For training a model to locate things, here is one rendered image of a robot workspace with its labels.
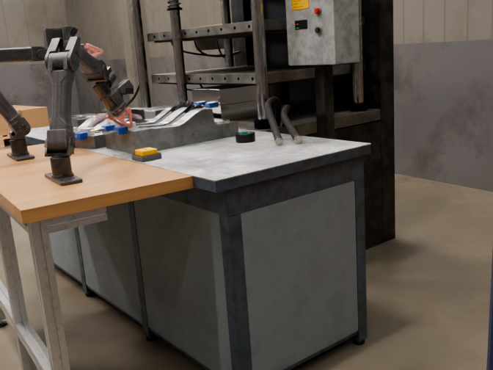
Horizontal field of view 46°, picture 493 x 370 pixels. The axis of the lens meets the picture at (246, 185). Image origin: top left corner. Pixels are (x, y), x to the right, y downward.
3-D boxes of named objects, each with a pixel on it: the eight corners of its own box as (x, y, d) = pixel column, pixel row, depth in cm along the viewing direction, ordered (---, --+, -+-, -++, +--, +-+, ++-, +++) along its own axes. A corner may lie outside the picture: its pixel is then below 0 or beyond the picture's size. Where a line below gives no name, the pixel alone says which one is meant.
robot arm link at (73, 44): (88, 65, 217) (45, 32, 188) (110, 64, 216) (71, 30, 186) (86, 97, 215) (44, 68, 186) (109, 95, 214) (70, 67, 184)
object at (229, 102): (221, 122, 311) (218, 89, 307) (194, 119, 332) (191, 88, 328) (290, 110, 340) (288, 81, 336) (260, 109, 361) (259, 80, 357)
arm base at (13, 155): (20, 134, 244) (3, 136, 241) (32, 139, 228) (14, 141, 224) (23, 153, 246) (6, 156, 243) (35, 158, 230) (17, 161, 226)
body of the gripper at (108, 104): (117, 104, 228) (106, 89, 224) (128, 105, 220) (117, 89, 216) (104, 114, 225) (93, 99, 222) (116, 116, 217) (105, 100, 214)
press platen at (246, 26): (261, 30, 273) (260, 19, 271) (147, 42, 357) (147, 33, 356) (364, 25, 316) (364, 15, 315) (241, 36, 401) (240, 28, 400)
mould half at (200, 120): (136, 154, 222) (131, 120, 218) (106, 148, 242) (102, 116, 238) (238, 135, 251) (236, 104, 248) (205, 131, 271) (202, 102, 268)
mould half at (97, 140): (95, 149, 242) (92, 122, 239) (56, 146, 256) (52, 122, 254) (174, 130, 281) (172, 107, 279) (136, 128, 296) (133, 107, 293)
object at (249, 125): (265, 143, 271) (264, 131, 270) (135, 125, 371) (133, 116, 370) (381, 120, 321) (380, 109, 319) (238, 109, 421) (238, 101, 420)
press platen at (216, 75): (264, 84, 278) (263, 73, 277) (152, 82, 363) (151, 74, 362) (365, 71, 322) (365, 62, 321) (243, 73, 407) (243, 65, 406)
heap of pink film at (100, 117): (108, 130, 252) (106, 112, 250) (81, 129, 262) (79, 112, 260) (150, 122, 272) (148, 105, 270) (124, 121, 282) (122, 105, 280)
